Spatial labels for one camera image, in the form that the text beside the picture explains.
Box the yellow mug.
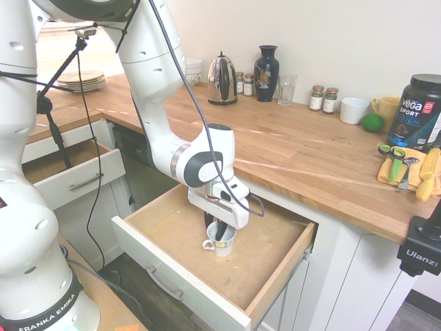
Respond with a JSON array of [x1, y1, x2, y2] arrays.
[[371, 96, 402, 134]]

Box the white cup with yellow band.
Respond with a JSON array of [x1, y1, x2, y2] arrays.
[[201, 221, 237, 258]]

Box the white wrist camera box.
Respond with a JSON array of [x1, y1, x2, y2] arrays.
[[210, 181, 251, 209]]

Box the small open wooden drawer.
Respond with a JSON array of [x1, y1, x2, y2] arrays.
[[21, 137, 125, 212]]

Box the plain white cup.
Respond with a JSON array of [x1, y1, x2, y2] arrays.
[[340, 97, 370, 125]]

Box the black camera stand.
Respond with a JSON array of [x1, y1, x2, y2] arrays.
[[35, 35, 88, 170]]

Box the thin black cable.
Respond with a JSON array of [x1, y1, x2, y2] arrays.
[[75, 51, 106, 273]]

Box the grey braided cable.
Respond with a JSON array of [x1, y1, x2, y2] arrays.
[[147, 0, 266, 218]]

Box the green handled scissors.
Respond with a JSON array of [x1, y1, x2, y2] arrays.
[[378, 143, 407, 183]]

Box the black Ulanzi camera mount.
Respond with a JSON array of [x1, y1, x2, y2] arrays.
[[396, 198, 441, 277]]

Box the black Vega protein tub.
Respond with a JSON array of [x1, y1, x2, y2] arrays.
[[386, 73, 441, 151]]

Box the clear glass tumbler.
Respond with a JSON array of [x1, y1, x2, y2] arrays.
[[277, 74, 298, 107]]

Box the stainless steel kettle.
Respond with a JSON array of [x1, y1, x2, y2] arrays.
[[207, 51, 239, 106]]

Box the white kitchen cabinet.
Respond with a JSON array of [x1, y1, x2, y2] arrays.
[[20, 119, 428, 331]]

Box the yellow sheathed knife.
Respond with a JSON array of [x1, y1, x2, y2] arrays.
[[416, 147, 441, 203]]

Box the grey webcam on stand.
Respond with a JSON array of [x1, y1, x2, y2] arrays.
[[73, 26, 99, 39]]

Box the brown-lid spice jar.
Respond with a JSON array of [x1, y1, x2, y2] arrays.
[[309, 85, 325, 112], [322, 87, 339, 115]]

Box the grey cable at robot base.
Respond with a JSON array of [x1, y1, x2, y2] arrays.
[[58, 243, 152, 331]]

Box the stack of cream plates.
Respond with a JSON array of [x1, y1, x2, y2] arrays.
[[57, 70, 108, 93]]

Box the dark blue floral vase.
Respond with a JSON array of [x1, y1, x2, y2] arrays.
[[254, 45, 278, 103]]

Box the yellow cloth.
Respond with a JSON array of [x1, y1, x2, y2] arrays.
[[377, 148, 441, 199]]

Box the large open wooden drawer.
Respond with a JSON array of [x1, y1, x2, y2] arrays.
[[111, 164, 320, 331]]

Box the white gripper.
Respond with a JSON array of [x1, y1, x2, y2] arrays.
[[187, 184, 249, 241]]

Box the green lime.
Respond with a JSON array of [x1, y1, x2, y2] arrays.
[[360, 112, 384, 133]]

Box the stainless steel dishwasher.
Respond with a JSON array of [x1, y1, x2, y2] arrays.
[[112, 123, 181, 212]]

